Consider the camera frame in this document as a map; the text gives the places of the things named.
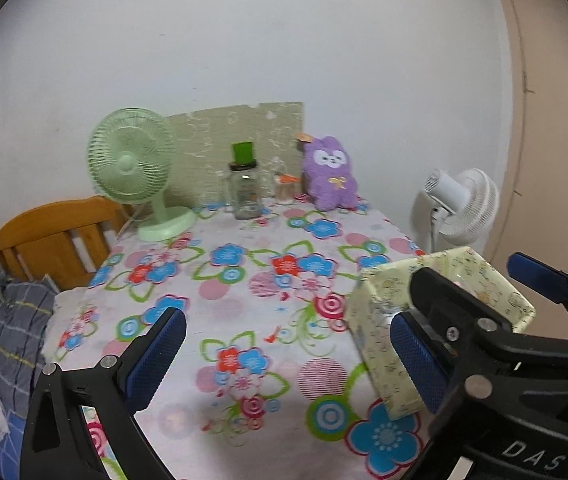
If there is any beige door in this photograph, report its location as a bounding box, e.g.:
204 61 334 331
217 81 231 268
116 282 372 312
484 0 568 281

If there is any green desk fan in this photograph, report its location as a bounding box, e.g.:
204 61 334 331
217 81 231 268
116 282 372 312
87 107 196 243

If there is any green patterned board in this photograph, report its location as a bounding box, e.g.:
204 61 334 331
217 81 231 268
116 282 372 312
166 102 305 208

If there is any white standing fan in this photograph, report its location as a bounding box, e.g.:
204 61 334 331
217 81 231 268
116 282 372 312
411 168 501 253

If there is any glass mug with green lid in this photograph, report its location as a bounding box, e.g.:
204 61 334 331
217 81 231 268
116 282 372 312
220 142 265 220

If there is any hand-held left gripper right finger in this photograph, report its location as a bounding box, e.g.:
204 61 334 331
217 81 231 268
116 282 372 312
390 310 568 480

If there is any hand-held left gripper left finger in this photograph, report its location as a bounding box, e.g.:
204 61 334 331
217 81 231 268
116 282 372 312
19 306 188 480

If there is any floral tablecloth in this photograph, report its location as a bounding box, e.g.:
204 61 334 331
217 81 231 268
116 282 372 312
41 195 465 480

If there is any purple plush rabbit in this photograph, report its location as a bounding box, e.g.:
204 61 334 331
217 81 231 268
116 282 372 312
295 132 360 211

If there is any grey plaid bedding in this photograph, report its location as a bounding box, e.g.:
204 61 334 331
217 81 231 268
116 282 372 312
0 262 57 406

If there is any wooden chair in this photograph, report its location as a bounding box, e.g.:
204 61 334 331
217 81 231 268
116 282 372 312
0 196 132 292

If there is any blue bed sheet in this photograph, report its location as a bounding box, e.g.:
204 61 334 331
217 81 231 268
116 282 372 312
0 400 32 480

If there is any small jar with orange lid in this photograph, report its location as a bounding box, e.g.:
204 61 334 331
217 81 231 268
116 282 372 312
274 172 299 203

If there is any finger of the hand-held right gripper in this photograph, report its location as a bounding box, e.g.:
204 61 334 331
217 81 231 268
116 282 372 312
508 253 568 307
408 266 516 362

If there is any yellow printed storage box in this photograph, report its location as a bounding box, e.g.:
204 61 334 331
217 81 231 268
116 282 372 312
345 246 536 418

